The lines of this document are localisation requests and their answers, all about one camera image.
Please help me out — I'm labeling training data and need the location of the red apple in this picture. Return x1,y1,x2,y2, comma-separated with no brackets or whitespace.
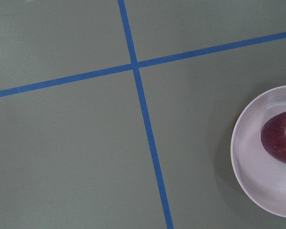
260,112,286,164

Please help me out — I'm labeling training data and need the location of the pink plate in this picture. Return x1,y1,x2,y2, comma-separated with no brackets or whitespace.
230,85,286,218

